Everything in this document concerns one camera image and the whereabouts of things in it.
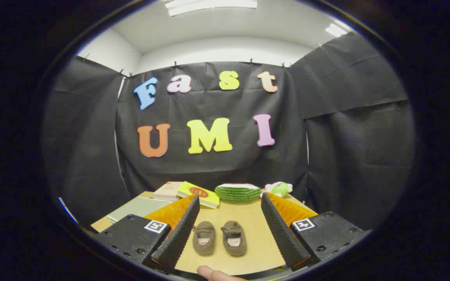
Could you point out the watermelon slice plush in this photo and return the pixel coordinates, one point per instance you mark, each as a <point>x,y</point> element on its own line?
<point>237,193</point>

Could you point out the brown fuzzy slipper shoe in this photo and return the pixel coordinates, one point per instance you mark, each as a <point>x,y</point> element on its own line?
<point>234,239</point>
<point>204,239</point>

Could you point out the grey-green fabric storage box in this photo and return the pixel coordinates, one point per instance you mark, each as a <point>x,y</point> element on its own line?
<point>139,208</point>

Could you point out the beige cover book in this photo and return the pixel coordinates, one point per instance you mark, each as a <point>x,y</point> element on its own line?
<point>168,190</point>

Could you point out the long ceiling light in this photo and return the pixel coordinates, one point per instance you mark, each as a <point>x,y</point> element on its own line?
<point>209,5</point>

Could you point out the yellow book with red circle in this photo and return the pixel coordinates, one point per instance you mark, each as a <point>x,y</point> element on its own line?
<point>199,194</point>

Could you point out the pink and green plush toy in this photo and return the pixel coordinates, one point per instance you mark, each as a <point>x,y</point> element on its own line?
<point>279,189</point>

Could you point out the small ceiling light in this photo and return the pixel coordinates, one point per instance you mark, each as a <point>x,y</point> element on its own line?
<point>336,30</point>

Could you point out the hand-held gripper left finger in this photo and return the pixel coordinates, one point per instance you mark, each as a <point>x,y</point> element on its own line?
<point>178,238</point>

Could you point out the black backdrop cloth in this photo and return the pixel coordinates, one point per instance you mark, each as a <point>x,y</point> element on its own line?
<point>217,168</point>

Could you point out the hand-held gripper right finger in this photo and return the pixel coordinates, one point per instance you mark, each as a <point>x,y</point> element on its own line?
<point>283,238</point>

